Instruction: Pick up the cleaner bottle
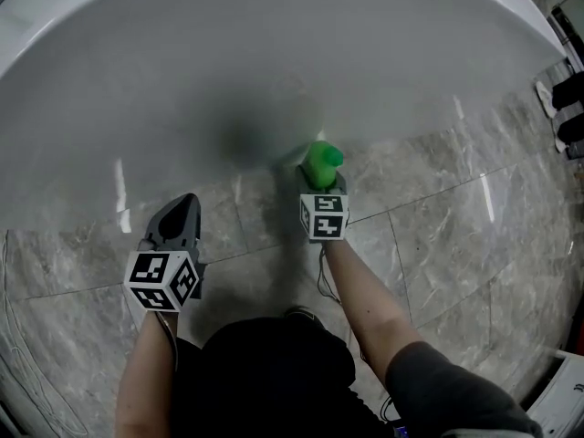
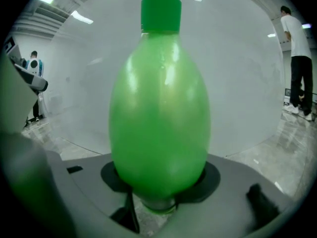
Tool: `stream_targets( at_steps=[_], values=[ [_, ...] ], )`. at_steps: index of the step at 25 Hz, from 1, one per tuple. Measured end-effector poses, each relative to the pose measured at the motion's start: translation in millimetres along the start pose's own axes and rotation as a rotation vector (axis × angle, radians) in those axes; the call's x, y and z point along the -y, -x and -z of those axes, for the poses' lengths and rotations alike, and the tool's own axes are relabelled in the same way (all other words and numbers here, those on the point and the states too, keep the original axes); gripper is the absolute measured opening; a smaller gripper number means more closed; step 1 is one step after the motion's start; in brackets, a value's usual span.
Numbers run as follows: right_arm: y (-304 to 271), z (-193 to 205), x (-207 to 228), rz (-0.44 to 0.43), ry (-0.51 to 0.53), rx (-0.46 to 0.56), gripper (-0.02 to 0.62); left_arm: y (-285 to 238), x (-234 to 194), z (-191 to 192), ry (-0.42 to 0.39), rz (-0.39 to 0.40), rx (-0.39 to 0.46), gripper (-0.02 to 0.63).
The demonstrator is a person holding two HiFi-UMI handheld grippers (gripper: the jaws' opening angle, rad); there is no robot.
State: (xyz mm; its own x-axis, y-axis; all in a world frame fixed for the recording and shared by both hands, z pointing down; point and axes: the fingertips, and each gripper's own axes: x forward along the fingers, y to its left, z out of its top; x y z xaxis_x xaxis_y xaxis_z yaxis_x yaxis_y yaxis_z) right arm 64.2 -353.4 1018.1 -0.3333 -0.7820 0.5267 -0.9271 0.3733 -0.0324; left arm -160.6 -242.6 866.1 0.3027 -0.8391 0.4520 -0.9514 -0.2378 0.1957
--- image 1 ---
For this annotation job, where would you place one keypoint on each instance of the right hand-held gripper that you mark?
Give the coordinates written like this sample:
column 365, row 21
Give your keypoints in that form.
column 325, row 217

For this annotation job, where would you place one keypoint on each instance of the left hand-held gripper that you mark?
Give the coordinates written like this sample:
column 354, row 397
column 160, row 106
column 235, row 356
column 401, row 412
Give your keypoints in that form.
column 155, row 276

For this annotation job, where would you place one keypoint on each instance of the green plastic bottle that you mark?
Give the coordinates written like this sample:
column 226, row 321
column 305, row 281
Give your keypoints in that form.
column 321, row 162

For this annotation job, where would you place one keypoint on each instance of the person's left forearm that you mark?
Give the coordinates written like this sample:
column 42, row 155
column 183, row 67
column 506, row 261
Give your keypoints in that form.
column 146, row 372

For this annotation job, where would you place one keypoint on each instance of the person's right forearm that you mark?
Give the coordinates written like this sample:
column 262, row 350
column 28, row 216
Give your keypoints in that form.
column 365, row 308

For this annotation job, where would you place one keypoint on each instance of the person's black shoe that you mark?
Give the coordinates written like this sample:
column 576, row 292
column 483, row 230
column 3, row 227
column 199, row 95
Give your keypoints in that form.
column 301, row 314

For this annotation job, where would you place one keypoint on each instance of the white bathtub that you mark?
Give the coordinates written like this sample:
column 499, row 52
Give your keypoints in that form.
column 182, row 85

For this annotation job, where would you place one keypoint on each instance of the person's dark grey shirt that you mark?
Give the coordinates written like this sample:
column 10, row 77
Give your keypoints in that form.
column 447, row 390

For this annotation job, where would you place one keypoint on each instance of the white cabinet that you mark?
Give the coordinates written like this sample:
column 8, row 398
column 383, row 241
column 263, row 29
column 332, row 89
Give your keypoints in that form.
column 561, row 399

